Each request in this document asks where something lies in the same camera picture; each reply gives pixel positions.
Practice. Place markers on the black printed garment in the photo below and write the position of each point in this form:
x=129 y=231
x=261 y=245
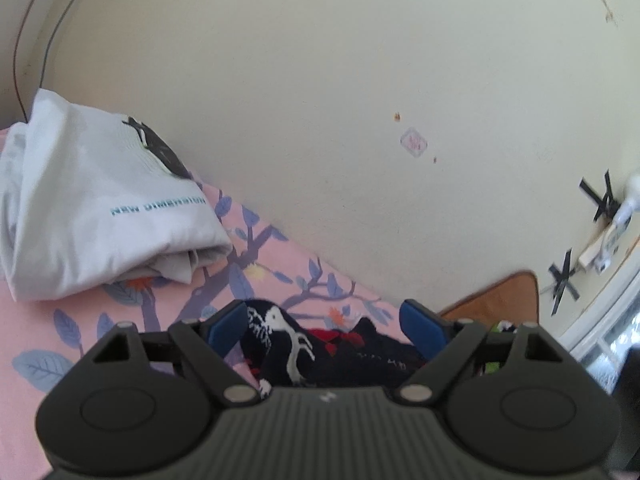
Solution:
x=350 y=360

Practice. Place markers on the white power strip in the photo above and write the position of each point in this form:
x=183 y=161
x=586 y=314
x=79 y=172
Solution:
x=607 y=245

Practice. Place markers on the green garment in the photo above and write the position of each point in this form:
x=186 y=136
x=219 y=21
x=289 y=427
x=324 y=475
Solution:
x=491 y=367

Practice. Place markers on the white folded t-shirt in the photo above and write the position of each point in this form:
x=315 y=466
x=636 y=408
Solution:
x=75 y=200

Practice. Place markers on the white window frame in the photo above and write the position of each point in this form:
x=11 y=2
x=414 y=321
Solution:
x=600 y=330

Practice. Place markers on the black tape cross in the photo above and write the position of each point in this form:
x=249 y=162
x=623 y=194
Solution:
x=600 y=195
x=565 y=280

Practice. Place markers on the brown cushion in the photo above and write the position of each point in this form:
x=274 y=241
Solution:
x=505 y=300

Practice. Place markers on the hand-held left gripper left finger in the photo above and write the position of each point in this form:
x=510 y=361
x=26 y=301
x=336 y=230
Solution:
x=227 y=327

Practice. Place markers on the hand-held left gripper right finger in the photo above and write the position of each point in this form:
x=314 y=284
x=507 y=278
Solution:
x=422 y=327

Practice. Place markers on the pink floral bedsheet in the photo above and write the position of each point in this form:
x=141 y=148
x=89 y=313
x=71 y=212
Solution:
x=30 y=320

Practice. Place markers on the small pink wall sticker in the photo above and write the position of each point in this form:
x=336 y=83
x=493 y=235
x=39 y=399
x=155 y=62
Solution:
x=414 y=142

